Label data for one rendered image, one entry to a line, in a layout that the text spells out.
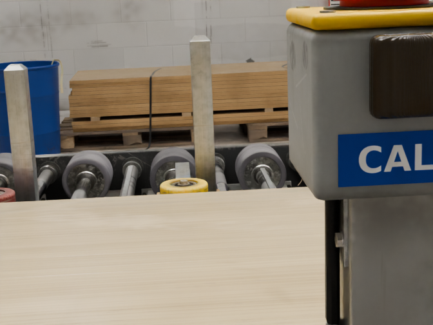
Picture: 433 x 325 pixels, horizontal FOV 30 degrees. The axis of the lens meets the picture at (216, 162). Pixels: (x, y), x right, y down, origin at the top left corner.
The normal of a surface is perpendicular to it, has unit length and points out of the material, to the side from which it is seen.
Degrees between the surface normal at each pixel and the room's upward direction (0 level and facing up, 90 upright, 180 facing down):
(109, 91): 90
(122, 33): 90
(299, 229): 0
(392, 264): 90
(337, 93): 90
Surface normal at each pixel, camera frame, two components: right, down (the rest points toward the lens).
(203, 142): 0.05, 0.22
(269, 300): -0.04, -0.98
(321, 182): -0.21, 0.22
